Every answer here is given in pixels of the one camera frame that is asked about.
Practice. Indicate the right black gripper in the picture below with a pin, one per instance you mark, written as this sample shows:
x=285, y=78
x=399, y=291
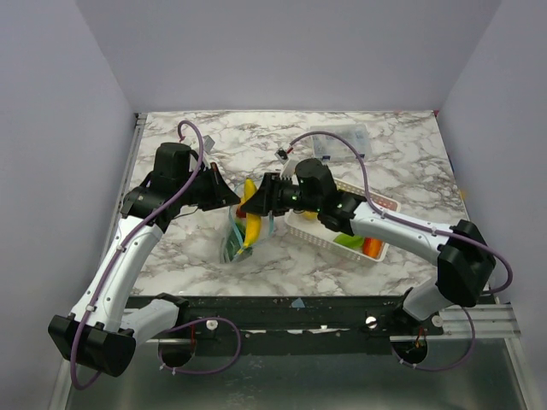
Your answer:
x=273, y=193

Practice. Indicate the yellow toy lemon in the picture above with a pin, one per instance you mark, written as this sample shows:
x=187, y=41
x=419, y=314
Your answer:
x=309, y=215

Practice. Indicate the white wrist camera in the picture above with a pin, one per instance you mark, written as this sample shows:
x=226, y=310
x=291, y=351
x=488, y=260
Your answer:
x=208, y=144
x=288, y=163

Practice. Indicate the white perforated plastic basket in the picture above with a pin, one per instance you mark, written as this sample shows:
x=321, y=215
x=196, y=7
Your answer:
x=319, y=236

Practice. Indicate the clear plastic screw box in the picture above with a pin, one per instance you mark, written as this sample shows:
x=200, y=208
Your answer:
x=327, y=148

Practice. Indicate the green toy leafy vegetable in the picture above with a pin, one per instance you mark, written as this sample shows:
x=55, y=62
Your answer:
x=230, y=249

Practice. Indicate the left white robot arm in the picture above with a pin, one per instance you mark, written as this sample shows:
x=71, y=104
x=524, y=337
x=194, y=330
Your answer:
x=94, y=334

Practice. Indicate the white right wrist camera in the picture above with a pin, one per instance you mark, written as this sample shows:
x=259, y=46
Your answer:
x=288, y=163

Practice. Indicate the clear zip top bag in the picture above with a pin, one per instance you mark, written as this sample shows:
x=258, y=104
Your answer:
x=237, y=224

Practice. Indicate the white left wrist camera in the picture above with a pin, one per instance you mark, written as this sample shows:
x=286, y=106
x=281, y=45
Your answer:
x=208, y=144

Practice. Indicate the green toy star fruit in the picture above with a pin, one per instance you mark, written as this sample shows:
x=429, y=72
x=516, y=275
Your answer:
x=348, y=241

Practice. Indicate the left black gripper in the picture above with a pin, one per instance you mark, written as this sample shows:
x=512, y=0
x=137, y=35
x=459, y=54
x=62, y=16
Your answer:
x=222, y=195

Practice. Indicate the orange red toy fruit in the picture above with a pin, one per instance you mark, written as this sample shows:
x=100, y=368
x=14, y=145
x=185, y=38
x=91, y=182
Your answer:
x=372, y=247

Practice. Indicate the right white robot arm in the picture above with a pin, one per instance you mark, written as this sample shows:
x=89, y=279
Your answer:
x=457, y=251

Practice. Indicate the yellow toy banana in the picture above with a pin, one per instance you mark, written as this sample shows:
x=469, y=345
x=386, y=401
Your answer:
x=253, y=222

